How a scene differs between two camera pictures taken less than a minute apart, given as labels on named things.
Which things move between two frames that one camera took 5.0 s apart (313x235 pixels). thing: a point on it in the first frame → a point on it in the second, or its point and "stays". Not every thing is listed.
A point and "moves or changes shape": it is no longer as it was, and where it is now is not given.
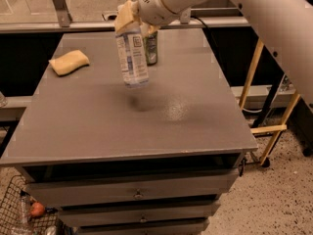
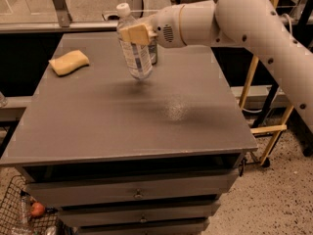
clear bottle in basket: [24, 208] stays
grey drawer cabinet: [152, 160] stays
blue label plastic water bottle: [133, 56] moves or changes shape
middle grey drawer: [79, 216] stays
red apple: [37, 209] stays
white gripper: [154, 4] → [166, 28]
